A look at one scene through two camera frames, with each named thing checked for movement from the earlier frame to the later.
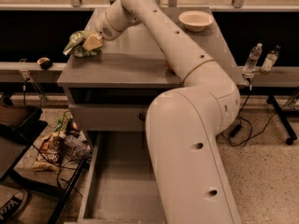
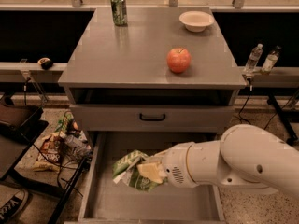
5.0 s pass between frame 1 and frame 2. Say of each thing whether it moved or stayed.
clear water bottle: stayed
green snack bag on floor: stayed
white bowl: stayed
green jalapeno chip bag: moved
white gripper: moved
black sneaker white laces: stayed
